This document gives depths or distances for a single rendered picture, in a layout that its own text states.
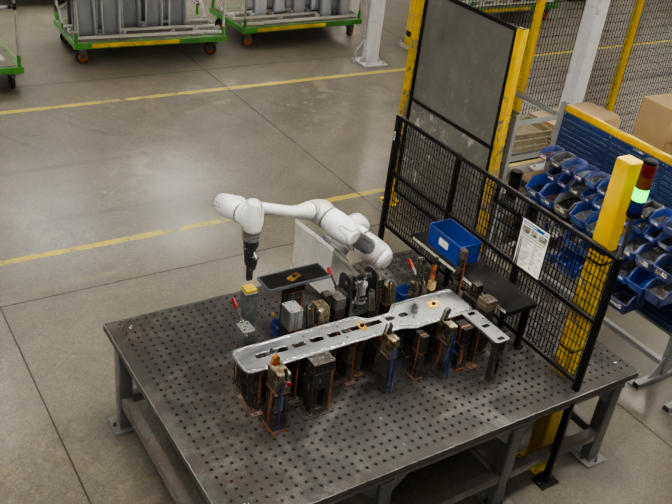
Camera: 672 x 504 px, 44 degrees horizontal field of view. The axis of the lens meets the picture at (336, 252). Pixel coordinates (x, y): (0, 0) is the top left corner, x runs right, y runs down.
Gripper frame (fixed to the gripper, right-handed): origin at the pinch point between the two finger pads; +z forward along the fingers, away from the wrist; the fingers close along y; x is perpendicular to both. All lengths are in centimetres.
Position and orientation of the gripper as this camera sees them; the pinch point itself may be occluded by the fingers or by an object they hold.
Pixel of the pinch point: (249, 273)
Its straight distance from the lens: 422.6
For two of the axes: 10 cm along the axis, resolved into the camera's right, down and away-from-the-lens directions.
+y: 5.2, 4.9, -7.0
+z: -1.0, 8.5, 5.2
